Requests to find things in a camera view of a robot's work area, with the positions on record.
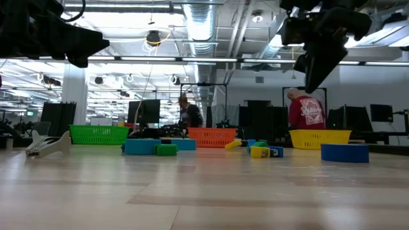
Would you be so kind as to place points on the black partition panel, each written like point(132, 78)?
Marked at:
point(59, 118)

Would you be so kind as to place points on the black monitor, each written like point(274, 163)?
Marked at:
point(147, 111)
point(381, 112)

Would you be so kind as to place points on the black cabinet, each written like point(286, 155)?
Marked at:
point(262, 118)

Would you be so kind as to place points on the orange plastic basket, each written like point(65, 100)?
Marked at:
point(212, 137)

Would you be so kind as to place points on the long ceiling light strip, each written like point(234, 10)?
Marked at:
point(207, 59)

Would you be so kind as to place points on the silver ventilation duct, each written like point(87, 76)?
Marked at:
point(199, 19)

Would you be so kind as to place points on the person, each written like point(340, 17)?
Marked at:
point(303, 111)
point(191, 115)

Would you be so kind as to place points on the black ceiling device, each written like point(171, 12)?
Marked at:
point(153, 37)

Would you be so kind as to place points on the white building column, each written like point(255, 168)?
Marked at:
point(75, 92)

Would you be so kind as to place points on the yellow plastic basket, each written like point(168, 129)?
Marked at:
point(319, 139)

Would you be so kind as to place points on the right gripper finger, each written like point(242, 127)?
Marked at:
point(321, 60)
point(301, 64)

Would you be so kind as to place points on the black angled panel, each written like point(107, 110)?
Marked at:
point(351, 119)

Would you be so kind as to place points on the grey staple remover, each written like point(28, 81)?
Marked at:
point(48, 145)

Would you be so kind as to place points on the green plastic basket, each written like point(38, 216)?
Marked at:
point(99, 134)

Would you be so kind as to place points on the black station frame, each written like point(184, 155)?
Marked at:
point(204, 84)
point(289, 87)

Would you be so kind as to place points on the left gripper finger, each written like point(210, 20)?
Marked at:
point(78, 62)
point(76, 41)

